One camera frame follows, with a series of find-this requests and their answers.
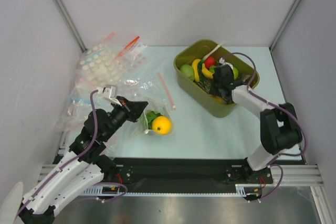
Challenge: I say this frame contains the green toy apple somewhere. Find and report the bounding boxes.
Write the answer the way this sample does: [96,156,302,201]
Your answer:
[233,67,239,80]

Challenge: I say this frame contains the light green toy cabbage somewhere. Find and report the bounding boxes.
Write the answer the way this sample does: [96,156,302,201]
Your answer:
[180,64,195,81]

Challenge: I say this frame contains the olive green plastic bin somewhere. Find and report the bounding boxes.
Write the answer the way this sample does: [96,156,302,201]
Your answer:
[173,39,260,118]

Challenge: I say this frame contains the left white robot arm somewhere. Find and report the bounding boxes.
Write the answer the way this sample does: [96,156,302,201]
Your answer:
[17,96,148,223]

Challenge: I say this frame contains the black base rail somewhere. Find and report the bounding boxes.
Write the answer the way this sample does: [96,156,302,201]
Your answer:
[114,158,273,194]

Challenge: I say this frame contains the green toy lettuce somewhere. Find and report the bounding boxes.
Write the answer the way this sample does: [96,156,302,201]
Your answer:
[144,111,162,130]

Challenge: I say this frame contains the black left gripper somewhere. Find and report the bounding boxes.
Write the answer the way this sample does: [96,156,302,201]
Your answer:
[102,95,148,141]

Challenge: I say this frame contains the pile of clear zip bags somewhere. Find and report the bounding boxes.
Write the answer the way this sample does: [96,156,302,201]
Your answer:
[56,32,147,132]

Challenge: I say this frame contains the yellow toy banana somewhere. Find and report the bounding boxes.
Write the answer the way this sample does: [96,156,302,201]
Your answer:
[202,63,213,80]
[192,59,201,82]

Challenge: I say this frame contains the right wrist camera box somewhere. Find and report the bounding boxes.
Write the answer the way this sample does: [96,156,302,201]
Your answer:
[219,57,234,70]

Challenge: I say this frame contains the white slotted cable duct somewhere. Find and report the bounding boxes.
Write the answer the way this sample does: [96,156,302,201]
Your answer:
[81,185,125,197]

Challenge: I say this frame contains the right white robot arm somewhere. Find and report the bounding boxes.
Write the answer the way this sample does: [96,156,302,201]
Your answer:
[210,65,303,183]

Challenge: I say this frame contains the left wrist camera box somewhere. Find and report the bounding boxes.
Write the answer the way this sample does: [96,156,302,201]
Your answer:
[97,84,118,102]

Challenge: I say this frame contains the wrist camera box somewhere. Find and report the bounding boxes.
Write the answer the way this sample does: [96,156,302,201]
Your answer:
[219,57,234,70]
[97,84,118,102]

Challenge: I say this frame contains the orange toy fruit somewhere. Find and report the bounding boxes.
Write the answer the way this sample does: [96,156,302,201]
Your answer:
[152,116,172,135]

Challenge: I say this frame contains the clear white-dotted zip bag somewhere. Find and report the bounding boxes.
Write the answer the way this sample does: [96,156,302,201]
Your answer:
[115,71,177,154]

